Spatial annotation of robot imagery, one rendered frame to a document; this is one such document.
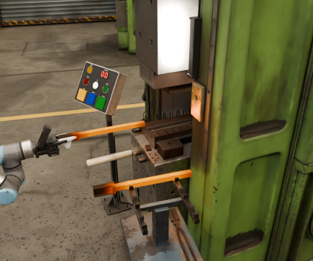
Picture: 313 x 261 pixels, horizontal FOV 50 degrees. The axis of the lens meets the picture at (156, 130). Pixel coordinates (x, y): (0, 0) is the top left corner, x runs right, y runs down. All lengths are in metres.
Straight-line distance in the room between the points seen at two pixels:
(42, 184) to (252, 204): 1.97
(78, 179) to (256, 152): 1.96
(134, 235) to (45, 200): 1.55
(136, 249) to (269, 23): 1.12
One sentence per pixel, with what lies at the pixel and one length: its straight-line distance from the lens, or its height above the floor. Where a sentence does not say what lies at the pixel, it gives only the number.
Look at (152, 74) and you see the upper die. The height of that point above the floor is 1.34.
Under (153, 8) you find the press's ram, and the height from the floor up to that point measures 1.66.
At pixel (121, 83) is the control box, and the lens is 2.21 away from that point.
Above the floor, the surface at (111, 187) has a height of 0.99.
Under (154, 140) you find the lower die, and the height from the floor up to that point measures 0.97.
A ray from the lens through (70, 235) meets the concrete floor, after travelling 2.74.
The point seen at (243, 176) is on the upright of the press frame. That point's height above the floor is 0.86.
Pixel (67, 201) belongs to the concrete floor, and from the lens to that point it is 3.03.
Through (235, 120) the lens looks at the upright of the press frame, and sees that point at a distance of 1.51.
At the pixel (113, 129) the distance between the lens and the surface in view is 1.80.
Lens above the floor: 1.93
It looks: 30 degrees down
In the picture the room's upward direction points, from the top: 1 degrees counter-clockwise
